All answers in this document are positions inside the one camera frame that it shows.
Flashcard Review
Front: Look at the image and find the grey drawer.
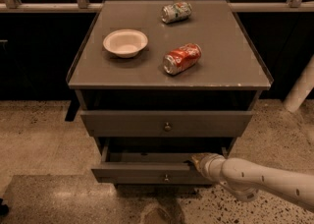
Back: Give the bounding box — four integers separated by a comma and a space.
90, 138, 230, 185
80, 110, 252, 138

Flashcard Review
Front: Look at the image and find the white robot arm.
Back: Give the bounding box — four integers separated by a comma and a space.
191, 153, 314, 212

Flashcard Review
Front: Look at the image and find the grey drawer cabinet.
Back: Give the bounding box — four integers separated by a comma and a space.
65, 0, 274, 188

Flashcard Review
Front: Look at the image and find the grey top drawer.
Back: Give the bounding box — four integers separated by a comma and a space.
80, 110, 252, 138

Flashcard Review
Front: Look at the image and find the red soda can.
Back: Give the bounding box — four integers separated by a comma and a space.
163, 43, 202, 76

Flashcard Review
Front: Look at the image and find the white pillar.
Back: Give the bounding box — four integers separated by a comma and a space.
284, 55, 314, 113

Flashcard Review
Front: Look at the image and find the white paper bowl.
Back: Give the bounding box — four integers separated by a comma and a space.
103, 29, 148, 58

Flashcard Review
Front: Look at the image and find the green white soda can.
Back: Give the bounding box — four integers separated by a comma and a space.
161, 2, 192, 24

